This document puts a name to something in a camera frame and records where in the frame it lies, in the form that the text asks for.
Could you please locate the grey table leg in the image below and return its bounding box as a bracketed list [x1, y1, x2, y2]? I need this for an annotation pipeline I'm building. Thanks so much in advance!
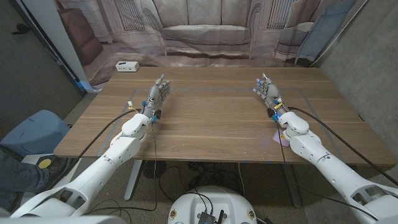
[282, 163, 303, 208]

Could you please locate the purple sticker with yellow dot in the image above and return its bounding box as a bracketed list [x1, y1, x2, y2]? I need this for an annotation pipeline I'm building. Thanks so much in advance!
[272, 129, 290, 147]

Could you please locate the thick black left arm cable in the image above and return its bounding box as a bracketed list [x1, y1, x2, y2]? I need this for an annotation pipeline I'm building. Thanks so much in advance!
[76, 108, 139, 161]

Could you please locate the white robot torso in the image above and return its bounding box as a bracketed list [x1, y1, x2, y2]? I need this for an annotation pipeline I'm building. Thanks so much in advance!
[167, 185, 258, 224]

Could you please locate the printed sofa room backdrop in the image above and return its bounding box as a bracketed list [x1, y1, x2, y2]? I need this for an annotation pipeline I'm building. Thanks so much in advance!
[54, 0, 369, 86]

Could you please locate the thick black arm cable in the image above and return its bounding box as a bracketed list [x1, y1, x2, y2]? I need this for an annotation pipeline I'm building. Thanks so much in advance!
[76, 108, 139, 161]
[287, 106, 398, 187]

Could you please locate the black floor cable bundle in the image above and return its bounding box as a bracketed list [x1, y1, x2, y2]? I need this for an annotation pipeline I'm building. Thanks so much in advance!
[158, 161, 246, 203]

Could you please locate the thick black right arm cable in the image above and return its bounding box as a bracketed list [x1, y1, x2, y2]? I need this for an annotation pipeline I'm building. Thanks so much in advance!
[287, 106, 398, 187]

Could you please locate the blue padded chair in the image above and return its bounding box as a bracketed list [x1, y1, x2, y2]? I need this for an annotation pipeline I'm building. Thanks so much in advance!
[0, 109, 72, 158]

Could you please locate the black yellow foot pedal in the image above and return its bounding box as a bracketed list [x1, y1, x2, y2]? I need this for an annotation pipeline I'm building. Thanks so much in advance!
[36, 154, 58, 170]

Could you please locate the round black floor fan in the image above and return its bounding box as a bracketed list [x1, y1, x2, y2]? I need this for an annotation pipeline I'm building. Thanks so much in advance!
[143, 160, 167, 180]

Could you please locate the thin black left wrist cable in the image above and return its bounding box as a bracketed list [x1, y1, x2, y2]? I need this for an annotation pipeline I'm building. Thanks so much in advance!
[83, 121, 158, 216]

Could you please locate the white table leg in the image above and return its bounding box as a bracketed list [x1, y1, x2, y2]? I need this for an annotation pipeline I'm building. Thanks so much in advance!
[124, 160, 144, 202]

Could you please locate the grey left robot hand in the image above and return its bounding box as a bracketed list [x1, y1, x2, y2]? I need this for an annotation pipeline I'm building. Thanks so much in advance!
[139, 73, 172, 123]

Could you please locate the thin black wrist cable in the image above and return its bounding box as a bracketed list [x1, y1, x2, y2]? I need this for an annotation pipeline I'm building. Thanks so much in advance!
[275, 120, 380, 221]
[83, 121, 158, 216]

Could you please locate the black door handle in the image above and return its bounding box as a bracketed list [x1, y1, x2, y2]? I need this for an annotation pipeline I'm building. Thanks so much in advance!
[12, 23, 31, 35]

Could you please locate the black antenna module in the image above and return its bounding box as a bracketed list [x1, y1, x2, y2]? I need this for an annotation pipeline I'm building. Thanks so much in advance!
[197, 210, 225, 224]

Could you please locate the white power box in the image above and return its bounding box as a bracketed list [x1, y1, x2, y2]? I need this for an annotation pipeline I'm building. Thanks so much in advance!
[115, 61, 140, 73]

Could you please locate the blue tape strip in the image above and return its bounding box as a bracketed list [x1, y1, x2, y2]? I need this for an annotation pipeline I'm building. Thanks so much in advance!
[76, 80, 91, 93]

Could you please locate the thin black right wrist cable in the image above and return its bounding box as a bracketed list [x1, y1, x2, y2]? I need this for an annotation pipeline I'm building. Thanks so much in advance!
[275, 120, 380, 221]

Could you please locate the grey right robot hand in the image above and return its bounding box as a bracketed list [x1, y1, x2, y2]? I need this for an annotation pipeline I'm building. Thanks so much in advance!
[252, 73, 290, 122]

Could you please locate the person leg in jeans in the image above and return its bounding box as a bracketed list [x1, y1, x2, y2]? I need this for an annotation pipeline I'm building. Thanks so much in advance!
[0, 146, 71, 212]

